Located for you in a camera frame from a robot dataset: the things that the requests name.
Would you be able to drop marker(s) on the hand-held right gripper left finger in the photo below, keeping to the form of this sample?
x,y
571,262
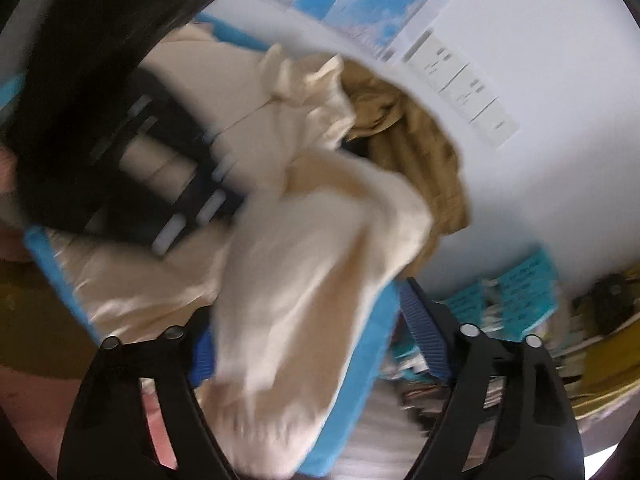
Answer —
x,y
202,355

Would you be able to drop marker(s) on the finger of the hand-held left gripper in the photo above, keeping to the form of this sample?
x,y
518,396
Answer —
x,y
175,110
200,215

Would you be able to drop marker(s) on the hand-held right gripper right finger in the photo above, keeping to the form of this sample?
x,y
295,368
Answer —
x,y
425,330

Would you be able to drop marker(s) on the cream bed sheet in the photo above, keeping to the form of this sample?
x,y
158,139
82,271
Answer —
x,y
310,270

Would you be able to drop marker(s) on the blue floral blanket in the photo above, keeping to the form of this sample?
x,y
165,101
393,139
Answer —
x,y
350,410

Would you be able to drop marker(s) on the mustard cloth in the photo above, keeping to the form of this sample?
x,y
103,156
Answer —
x,y
420,160

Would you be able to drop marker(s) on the white wall plate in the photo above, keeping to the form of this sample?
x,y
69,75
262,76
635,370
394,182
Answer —
x,y
495,122

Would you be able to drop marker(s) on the white wall socket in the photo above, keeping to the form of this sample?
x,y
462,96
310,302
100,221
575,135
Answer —
x,y
467,92
435,60

